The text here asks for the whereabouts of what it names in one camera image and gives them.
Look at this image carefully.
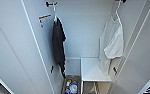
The white wardrobe door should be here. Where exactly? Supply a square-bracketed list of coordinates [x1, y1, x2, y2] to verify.
[108, 0, 150, 94]
[0, 0, 64, 94]

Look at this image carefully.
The white wardrobe carcass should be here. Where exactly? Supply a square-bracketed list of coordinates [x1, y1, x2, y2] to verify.
[45, 0, 132, 94]

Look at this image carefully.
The black hanging garment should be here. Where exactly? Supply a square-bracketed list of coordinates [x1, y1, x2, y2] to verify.
[50, 16, 68, 79]

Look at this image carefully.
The white inner cabinet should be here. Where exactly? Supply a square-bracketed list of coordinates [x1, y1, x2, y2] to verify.
[80, 57, 113, 94]

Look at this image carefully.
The small black hook on door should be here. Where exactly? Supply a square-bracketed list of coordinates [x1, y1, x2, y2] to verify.
[49, 65, 55, 74]
[112, 66, 118, 75]

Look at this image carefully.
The white hanging shirt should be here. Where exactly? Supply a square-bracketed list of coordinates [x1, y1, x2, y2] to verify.
[97, 14, 125, 76]

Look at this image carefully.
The white hanger of black garment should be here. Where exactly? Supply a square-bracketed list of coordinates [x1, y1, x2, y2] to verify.
[52, 4, 59, 23]

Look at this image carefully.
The white plastic bag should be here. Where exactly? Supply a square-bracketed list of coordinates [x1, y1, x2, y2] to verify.
[69, 83, 79, 94]

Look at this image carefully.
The wicker storage basket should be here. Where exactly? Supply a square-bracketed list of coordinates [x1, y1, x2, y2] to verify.
[62, 74, 82, 94]

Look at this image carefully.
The orange and white door label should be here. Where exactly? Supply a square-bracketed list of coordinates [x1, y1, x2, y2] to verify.
[38, 13, 52, 28]

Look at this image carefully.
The white hanger of shirt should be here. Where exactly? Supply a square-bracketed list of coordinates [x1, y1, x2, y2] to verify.
[110, 1, 124, 22]

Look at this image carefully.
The black rail bracket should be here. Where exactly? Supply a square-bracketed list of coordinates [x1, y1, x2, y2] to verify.
[115, 0, 127, 5]
[45, 1, 59, 8]

